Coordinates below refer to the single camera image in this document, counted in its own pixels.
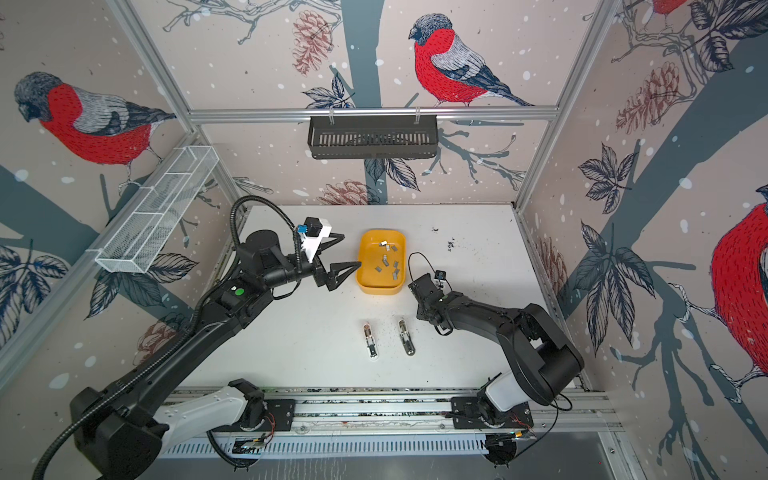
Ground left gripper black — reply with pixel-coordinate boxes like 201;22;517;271
262;230;360;291

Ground yellow plastic tray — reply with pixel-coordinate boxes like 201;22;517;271
356;229;407;295

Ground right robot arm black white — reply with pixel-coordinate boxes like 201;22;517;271
408;274;584;426

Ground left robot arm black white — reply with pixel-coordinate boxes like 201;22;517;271
70;230;361;479

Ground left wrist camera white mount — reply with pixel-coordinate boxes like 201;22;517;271
297;217;332;263

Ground black corrugated cable hose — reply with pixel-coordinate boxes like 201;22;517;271
31;195;301;480

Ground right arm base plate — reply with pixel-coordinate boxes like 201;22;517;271
445;396;533;430

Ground black wall basket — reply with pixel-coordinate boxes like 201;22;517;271
307;115;439;160

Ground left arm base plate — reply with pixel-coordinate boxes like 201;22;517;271
233;399;296;433

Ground white wire mesh shelf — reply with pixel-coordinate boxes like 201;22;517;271
95;145;219;273

